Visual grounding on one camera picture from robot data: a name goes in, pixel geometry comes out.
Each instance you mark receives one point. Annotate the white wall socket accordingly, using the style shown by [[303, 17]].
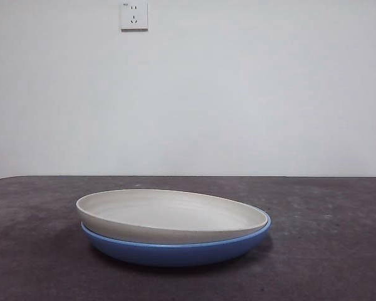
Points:
[[134, 16]]

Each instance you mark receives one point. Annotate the white round plate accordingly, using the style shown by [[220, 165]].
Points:
[[163, 213]]

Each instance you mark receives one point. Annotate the blue round plate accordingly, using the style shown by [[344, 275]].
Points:
[[175, 254]]

